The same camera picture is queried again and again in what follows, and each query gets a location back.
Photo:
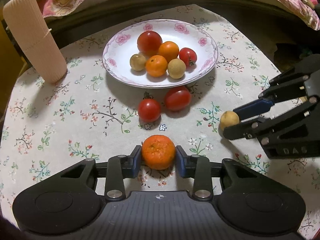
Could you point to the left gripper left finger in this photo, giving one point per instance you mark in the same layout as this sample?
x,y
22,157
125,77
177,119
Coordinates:
x,y
119,168

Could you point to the oblong red cherry tomato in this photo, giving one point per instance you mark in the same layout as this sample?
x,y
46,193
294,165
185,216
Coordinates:
x,y
177,98

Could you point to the small orange with navel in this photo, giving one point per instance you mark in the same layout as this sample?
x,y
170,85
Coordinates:
x,y
156,66

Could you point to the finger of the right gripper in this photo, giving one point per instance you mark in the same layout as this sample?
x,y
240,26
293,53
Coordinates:
x,y
245,129
252,107

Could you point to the white floral plate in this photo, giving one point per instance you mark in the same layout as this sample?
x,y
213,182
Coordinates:
x,y
119,49

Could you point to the tan longan fruit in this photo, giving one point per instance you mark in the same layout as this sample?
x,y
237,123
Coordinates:
x,y
176,68

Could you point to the brownish longan fruit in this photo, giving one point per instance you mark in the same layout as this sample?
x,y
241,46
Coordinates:
x,y
137,62

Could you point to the large red tomato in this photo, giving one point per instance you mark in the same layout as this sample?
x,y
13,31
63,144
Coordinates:
x,y
149,42

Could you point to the floral tablecloth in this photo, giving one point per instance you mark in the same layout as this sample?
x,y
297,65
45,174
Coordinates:
x,y
89,114

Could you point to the red cherry tomato with stem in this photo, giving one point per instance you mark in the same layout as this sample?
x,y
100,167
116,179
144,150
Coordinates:
x,y
188,56

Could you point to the pink ribbed cylinder case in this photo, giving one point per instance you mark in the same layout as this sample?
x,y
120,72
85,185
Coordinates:
x,y
29,29

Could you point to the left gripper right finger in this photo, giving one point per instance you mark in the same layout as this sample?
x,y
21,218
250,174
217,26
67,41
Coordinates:
x,y
197,167

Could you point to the pale yellow longan fruit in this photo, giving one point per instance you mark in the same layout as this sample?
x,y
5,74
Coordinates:
x,y
229,118

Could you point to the smooth small orange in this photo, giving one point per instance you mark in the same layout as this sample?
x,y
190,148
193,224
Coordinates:
x,y
169,50

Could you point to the large wrinkled orange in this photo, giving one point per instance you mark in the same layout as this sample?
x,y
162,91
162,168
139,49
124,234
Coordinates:
x,y
158,152

